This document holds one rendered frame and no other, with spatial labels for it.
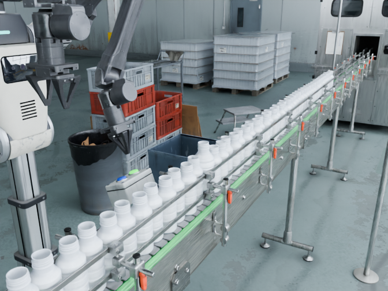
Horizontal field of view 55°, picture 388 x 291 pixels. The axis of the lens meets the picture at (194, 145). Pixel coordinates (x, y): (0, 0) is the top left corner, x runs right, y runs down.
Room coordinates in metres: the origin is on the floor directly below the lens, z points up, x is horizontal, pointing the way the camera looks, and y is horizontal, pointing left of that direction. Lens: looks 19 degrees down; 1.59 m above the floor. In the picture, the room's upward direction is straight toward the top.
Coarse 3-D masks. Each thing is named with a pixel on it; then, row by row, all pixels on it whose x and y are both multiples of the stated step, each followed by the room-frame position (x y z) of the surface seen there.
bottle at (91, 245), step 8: (80, 224) 0.70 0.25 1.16; (88, 224) 0.71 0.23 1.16; (80, 232) 0.68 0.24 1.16; (88, 232) 0.68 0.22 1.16; (96, 232) 0.70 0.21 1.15; (80, 240) 0.68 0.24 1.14; (88, 240) 0.68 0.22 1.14; (96, 240) 0.69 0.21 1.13; (80, 248) 0.67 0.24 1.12; (88, 248) 0.67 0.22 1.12; (96, 248) 0.68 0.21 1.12; (88, 256) 0.67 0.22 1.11; (96, 264) 0.67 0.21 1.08; (104, 264) 0.70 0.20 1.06; (88, 272) 0.67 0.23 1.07; (96, 272) 0.67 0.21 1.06; (104, 272) 0.70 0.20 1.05; (88, 280) 0.67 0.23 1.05; (96, 280) 0.67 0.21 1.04; (104, 288) 0.69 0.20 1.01
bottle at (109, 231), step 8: (104, 216) 0.75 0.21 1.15; (112, 216) 0.76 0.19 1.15; (104, 224) 0.73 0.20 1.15; (112, 224) 0.73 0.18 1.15; (104, 232) 0.72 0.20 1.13; (112, 232) 0.73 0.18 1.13; (120, 232) 0.74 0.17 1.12; (104, 240) 0.71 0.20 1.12; (112, 240) 0.72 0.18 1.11; (104, 248) 0.71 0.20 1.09; (104, 256) 0.72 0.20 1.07; (112, 256) 0.72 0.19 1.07; (112, 264) 0.71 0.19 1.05; (112, 280) 0.71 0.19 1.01
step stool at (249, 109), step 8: (224, 112) 4.82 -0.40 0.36; (232, 112) 4.63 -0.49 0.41; (240, 112) 4.62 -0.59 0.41; (248, 112) 4.63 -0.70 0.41; (256, 112) 4.68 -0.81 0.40; (216, 120) 5.00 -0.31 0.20; (224, 120) 4.95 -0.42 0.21; (232, 120) 4.95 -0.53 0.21; (240, 120) 4.96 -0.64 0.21; (248, 120) 4.98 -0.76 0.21; (216, 128) 4.99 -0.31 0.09
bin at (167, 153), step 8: (176, 136) 1.99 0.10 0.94; (184, 136) 2.01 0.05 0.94; (192, 136) 1.99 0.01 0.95; (160, 144) 1.85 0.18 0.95; (168, 144) 1.92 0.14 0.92; (176, 144) 1.99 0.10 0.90; (184, 144) 2.02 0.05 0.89; (192, 144) 1.99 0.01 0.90; (152, 152) 1.75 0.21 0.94; (160, 152) 1.73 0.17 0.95; (168, 152) 1.92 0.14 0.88; (176, 152) 1.99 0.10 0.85; (184, 152) 2.02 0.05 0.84; (192, 152) 1.99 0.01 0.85; (152, 160) 1.75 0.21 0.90; (160, 160) 1.73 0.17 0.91; (168, 160) 1.71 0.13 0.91; (176, 160) 1.68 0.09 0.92; (184, 160) 1.66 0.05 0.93; (152, 168) 1.75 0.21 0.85; (160, 168) 1.73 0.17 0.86
